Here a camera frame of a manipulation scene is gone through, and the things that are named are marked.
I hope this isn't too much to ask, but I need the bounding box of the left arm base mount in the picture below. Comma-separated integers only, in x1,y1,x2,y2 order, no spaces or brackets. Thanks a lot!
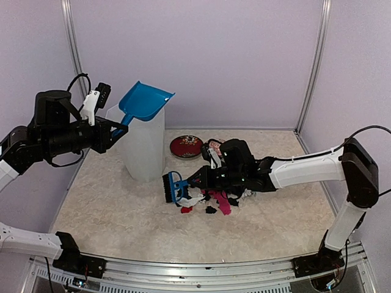
53,231,107,279

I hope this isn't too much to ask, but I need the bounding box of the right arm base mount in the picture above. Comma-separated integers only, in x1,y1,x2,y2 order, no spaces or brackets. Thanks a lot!
291,241,345,278

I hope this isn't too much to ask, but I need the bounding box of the pink patterned bowl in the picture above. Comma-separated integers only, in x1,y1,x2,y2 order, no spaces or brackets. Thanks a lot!
208,138,225,155

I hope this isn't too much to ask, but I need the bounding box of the white paper scrap long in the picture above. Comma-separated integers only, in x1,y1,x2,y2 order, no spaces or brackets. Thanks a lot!
177,195,205,208

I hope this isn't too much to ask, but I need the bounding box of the right aluminium corner post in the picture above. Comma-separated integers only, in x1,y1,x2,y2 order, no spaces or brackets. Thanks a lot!
294,0,332,136

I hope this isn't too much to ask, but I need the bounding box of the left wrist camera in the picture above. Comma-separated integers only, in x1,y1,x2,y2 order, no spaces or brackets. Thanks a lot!
79,82,111,126

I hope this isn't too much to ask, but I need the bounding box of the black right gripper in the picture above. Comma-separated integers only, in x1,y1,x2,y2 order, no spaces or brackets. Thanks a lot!
187,165,245,191

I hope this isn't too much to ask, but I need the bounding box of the small red paper scrap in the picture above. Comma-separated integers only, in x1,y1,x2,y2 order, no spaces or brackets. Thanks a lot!
180,206,193,214

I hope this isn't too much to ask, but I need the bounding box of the left aluminium corner post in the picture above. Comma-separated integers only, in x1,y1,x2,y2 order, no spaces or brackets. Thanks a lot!
60,0,100,135

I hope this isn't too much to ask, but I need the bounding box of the red floral plate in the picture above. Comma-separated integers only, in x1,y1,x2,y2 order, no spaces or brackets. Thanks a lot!
169,135,203,159

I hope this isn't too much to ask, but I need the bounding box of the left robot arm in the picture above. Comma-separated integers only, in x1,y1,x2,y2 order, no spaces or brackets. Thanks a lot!
1,82,128,272

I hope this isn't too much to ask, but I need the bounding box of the aluminium corner post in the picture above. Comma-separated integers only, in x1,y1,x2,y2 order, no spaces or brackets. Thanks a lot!
294,0,332,136
60,0,100,135

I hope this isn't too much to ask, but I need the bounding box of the blue hand brush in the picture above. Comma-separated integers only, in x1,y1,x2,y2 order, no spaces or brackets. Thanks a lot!
162,171,191,204

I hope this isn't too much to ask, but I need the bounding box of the blue dustpan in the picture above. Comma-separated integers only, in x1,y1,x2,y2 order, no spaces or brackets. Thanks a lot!
119,81,175,126

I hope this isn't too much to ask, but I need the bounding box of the white plastic trash bin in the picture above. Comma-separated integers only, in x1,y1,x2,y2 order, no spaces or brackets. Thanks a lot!
114,109,165,183

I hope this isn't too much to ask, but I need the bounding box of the aluminium front rail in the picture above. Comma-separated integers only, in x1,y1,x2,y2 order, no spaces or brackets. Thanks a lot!
21,250,375,293

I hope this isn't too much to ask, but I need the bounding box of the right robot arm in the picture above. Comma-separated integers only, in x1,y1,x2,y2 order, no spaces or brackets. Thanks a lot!
187,135,383,271

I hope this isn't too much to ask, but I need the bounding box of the small black paper scrap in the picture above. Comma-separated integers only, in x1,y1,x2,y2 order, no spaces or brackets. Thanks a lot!
205,206,217,214

